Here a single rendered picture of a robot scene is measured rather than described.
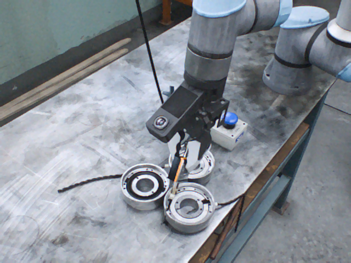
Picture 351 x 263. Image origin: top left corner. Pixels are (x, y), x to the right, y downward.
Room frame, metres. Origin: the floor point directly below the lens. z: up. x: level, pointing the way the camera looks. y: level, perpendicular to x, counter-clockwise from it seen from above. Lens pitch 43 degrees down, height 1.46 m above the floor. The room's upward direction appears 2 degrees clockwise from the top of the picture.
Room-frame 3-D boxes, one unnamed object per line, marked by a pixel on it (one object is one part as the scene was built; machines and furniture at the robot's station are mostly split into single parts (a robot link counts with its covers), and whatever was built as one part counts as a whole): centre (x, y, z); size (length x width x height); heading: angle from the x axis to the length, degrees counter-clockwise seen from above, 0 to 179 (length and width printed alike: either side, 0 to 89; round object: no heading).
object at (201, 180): (0.57, -0.04, 0.82); 0.10 x 0.10 x 0.04
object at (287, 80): (0.95, -0.34, 0.85); 0.15 x 0.15 x 0.10
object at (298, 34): (0.95, -0.34, 0.97); 0.13 x 0.12 x 0.14; 41
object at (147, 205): (0.50, 0.06, 0.82); 0.10 x 0.10 x 0.04
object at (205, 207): (0.45, -0.03, 0.82); 0.08 x 0.08 x 0.02
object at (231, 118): (0.69, -0.13, 0.85); 0.04 x 0.04 x 0.05
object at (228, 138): (0.69, -0.14, 0.82); 0.08 x 0.07 x 0.05; 144
